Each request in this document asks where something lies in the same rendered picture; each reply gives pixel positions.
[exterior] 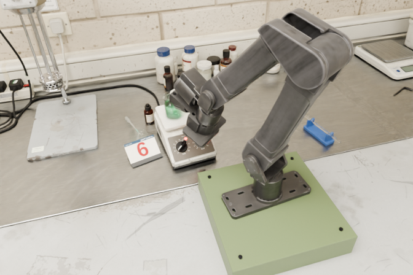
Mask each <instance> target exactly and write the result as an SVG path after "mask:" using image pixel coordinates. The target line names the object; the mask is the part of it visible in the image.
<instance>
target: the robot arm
mask: <svg viewBox="0 0 413 275"><path fill-rule="evenodd" d="M258 33H259V34H260V35H259V37H258V38H257V39H256V40H255V41H254V42H253V43H252V44H251V45H250V46H249V47H248V48H247V49H246V50H245V51H244V52H242V53H241V54H240V55H239V56H238V57H237V58H236V59H235V60H233V62H231V64H230V65H228V66H227V67H225V68H224V69H223V70H221V71H220V72H219V73H217V74H216V75H215V76H214V77H212V78H210V79H209V80H206V79H205V78H204V77H203V76H202V75H201V74H200V73H199V72H198V70H196V68H191V69H189V70H187V71H185V72H183V73H181V75H180V78H179V79H178V80H177V81H176V82H175V84H174V87H173V88H174V89H175V90H174V91H173V92H172V93H171V94H170V100H169V101H170V102H171V103H173V105H174V107H175V109H178V110H181V111H183V112H185V113H190V114H189V115H188V116H187V122H186V126H185V127H184V128H183V131H182V132H183V134H184V135H186V136H188V137H189V138H191V139H192V140H193V141H194V142H195V145H197V146H198V147H200V148H204V147H205V146H206V145H207V144H208V143H209V142H210V141H211V139H212V138H213V137H214V136H216V135H217V134H218V133H219V129H220V127H222V126H223V124H225V122H226V119H225V118H224V117H223V116H222V112H223V110H224V104H225V103H227V102H229V101H230V100H232V99H234V98H235V97H237V96H238V95H239V94H241V93H243V92H244V91H245V90H246V89H247V87H248V86H250V85H251V84H252V83H253V82H254V81H255V80H257V79H258V78H260V77H261V76H262V75H264V74H265V73H266V72H267V71H269V70H270V69H272V68H273V67H274V66H276V65H277V64H278V63H280V65H281V66H282V68H283V69H284V72H285V73H286V74H287V76H286V79H285V84H284V86H283V88H282V90H281V92H280V94H279V96H278V98H277V100H276V102H275V104H274V105H273V107H272V109H271V111H270V113H269V114H268V116H267V118H266V120H265V122H264V124H263V125H262V127H261V128H260V129H259V130H258V132H257V133H256V134H255V136H254V137H252V138H251V139H250V140H249V141H247V143H246V145H245V147H244V149H243V151H242V159H243V164H244V166H245V168H246V171H247V173H250V177H252V178H253V179H254V183H253V184H250V185H247V186H244V187H241V188H238V189H235V190H231V191H229V192H225V193H223V194H222V201H223V203H224V205H225V207H226V209H227V211H228V212H229V214H230V216H231V218H232V219H234V220H237V219H240V218H242V217H245V216H247V215H251V214H254V213H256V212H259V211H263V210H265V209H268V208H270V207H274V206H277V205H279V204H282V203H285V202H288V201H291V200H293V199H296V198H300V197H302V196H305V195H308V194H310V191H311V187H310V186H309V185H308V183H307V182H306V181H305V180H304V179H303V178H302V176H301V175H300V174H299V173H298V172H297V171H290V172H287V173H283V168H285V167H286V166H287V165H288V161H287V159H286V157H285V152H286V150H287V149H288V148H289V145H288V142H289V141H290V137H291V136H292V134H293V133H294V131H295V130H296V128H297V127H298V126H299V124H300V122H301V121H302V119H303V118H304V117H305V115H306V113H307V112H308V111H309V109H310V108H311V106H312V105H313V104H314V102H315V100H316V99H317V98H318V97H319V96H320V95H321V94H322V92H323V91H324V90H325V88H326V87H327V86H328V84H329V83H330V82H333V81H334V80H335V79H336V78H337V76H338V75H339V74H340V72H341V71H342V70H343V68H344V67H345V66H346V65H347V64H349V62H350V61H351V60H352V58H353V53H354V48H353V44H352V41H351V40H350V38H349V37H348V36H347V35H346V34H345V33H343V32H342V31H339V30H338V29H336V28H335V27H333V26H331V25H330V24H328V23H326V22H325V21H323V20H321V19H319V18H318V17H316V16H314V15H313V14H311V13H309V12H308V11H306V10H304V9H302V8H297V9H294V10H292V11H290V12H288V13H287V14H285V15H284V16H283V17H282V18H281V19H279V18H276V19H274V20H272V21H270V22H268V23H265V24H263V25H262V26H261V27H260V28H259V29H258ZM227 199H228V200H227ZM233 211H234V212H233Z"/></svg>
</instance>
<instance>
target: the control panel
mask: <svg viewBox="0 0 413 275"><path fill-rule="evenodd" d="M184 138H187V140H185V139H184ZM184 140H185V141H186V144H187V150H186V151H185V152H179V151H177V149H176V144H177V143H178V142H179V141H184ZM168 142H169V145H170V148H171V152H172V154H173V158H174V161H175V162H177V161H181V160H185V159H188V158H192V157H196V156H199V155H203V154H206V153H210V152H214V151H215V150H214V147H213V144H212V141H210V142H209V143H208V144H207V145H206V146H205V147H204V148H200V147H198V146H197V145H195V142H194V141H193V140H192V139H191V138H189V137H188V136H186V135H184V134H180V135H177V136H172V137H168Z"/></svg>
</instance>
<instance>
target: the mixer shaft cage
mask: <svg viewBox="0 0 413 275"><path fill-rule="evenodd" d="M36 16H37V19H38V22H39V25H40V27H41V31H42V35H43V37H44V40H45V44H46V46H47V50H48V52H49V56H50V59H51V62H52V65H53V68H54V71H53V72H51V70H50V66H49V63H48V60H47V57H46V54H45V51H44V48H43V45H42V42H41V38H40V36H39V33H38V30H37V27H36V24H35V21H34V18H33V14H28V17H29V21H30V23H31V26H32V28H33V31H34V35H35V37H36V40H37V43H38V46H39V49H40V51H41V55H42V58H43V60H44V64H45V67H46V70H47V73H45V74H42V71H41V69H40V66H39V63H38V60H37V58H36V54H35V52H34V49H33V46H32V43H31V40H30V37H29V34H28V32H27V29H26V26H25V22H24V20H23V17H22V15H19V17H20V20H21V23H22V25H23V29H24V31H25V34H26V37H27V40H28V43H29V46H30V48H31V51H32V54H33V56H34V60H35V62H36V65H37V68H38V71H39V73H40V77H39V79H38V80H39V83H41V84H42V89H43V90H44V91H48V92H52V91H57V90H60V89H62V88H63V87H64V85H65V83H64V81H63V74H62V73H60V72H58V71H57V69H56V67H55V63H54V60H53V57H52V54H51V51H50V47H49V44H48V42H47V38H46V35H45V32H44V29H43V26H42V22H41V19H40V16H39V13H38V12H36ZM52 88H53V90H52ZM55 88H56V89H55Z"/></svg>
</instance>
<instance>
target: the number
mask: <svg viewBox="0 0 413 275"><path fill-rule="evenodd" d="M125 148H126V149H127V152H128V156H129V157H130V161H134V160H137V159H140V158H143V157H145V156H148V155H150V154H153V153H156V152H159V150H158V148H157V145H156V143H155V140H154V138H153V137H152V138H150V139H147V140H145V141H141V142H138V143H136V144H133V145H130V146H127V147H125Z"/></svg>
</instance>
